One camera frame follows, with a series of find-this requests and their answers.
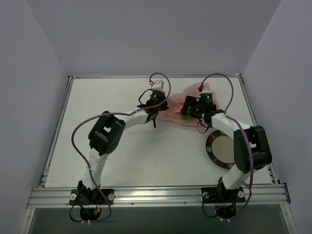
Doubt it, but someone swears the green fake fruit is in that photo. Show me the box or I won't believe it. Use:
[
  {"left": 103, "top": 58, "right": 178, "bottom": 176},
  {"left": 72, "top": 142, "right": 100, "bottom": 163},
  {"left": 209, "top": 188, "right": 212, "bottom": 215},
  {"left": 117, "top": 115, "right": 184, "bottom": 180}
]
[{"left": 180, "top": 107, "right": 193, "bottom": 121}]

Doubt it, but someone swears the pink floral plastic bag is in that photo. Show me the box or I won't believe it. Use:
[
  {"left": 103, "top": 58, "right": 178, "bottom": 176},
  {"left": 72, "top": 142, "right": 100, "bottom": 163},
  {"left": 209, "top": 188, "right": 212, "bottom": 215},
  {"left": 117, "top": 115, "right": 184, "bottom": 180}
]
[{"left": 160, "top": 82, "right": 220, "bottom": 127}]

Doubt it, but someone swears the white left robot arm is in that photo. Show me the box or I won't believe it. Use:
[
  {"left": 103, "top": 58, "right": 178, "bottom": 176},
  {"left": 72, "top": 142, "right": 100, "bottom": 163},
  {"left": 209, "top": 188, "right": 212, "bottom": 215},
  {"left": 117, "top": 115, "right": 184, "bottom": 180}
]
[{"left": 77, "top": 88, "right": 168, "bottom": 204}]

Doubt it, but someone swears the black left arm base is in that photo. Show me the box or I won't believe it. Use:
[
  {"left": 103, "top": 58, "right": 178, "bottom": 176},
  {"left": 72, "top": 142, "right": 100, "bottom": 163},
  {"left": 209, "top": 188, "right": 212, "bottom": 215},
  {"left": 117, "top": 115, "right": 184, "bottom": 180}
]
[{"left": 69, "top": 180, "right": 115, "bottom": 223}]

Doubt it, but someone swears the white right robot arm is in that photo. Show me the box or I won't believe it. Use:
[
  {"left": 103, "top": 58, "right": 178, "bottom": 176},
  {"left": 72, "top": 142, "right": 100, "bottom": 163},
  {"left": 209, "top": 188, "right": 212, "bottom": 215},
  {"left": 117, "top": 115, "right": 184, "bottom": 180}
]
[{"left": 181, "top": 93, "right": 272, "bottom": 201}]

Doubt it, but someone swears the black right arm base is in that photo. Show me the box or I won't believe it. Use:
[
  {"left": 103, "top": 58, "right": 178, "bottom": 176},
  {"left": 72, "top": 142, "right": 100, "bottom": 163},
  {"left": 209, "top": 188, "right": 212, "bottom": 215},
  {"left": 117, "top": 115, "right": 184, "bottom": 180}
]
[{"left": 201, "top": 178, "right": 246, "bottom": 221}]

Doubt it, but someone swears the dark rimmed beige plate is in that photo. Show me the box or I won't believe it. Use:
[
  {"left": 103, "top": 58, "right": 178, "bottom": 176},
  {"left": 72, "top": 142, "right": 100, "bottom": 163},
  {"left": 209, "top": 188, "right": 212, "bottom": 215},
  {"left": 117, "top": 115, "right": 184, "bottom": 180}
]
[{"left": 206, "top": 130, "right": 234, "bottom": 170}]

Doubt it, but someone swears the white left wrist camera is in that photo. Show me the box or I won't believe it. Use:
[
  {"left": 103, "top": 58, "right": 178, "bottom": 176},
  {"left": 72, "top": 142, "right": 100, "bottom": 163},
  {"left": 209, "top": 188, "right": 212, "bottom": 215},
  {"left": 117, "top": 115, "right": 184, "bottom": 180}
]
[{"left": 149, "top": 80, "right": 164, "bottom": 92}]

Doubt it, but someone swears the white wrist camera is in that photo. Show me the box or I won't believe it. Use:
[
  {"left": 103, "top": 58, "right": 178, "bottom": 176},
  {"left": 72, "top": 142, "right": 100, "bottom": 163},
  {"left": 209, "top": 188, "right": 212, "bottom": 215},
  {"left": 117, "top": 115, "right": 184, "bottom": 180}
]
[
  {"left": 198, "top": 84, "right": 212, "bottom": 95},
  {"left": 149, "top": 80, "right": 164, "bottom": 92}
]

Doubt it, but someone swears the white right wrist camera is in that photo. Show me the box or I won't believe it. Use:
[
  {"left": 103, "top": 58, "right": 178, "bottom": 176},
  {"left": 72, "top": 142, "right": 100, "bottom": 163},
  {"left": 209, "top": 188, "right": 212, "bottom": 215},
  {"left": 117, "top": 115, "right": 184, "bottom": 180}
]
[{"left": 198, "top": 84, "right": 212, "bottom": 95}]

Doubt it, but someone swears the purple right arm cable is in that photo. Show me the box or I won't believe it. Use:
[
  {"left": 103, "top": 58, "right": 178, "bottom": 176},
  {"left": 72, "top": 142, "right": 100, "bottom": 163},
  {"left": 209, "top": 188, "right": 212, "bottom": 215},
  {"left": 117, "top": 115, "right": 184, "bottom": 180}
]
[{"left": 201, "top": 73, "right": 254, "bottom": 217}]

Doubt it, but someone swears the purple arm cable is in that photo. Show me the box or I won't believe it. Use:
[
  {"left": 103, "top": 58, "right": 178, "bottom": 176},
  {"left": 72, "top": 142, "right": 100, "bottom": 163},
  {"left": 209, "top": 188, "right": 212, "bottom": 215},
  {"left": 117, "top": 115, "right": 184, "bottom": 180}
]
[
  {"left": 201, "top": 73, "right": 254, "bottom": 217},
  {"left": 71, "top": 72, "right": 173, "bottom": 224}
]

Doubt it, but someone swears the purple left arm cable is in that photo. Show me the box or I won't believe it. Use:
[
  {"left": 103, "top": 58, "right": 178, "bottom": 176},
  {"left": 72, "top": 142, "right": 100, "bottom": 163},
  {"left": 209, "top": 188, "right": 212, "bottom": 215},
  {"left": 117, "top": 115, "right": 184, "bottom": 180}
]
[{"left": 71, "top": 72, "right": 173, "bottom": 224}]

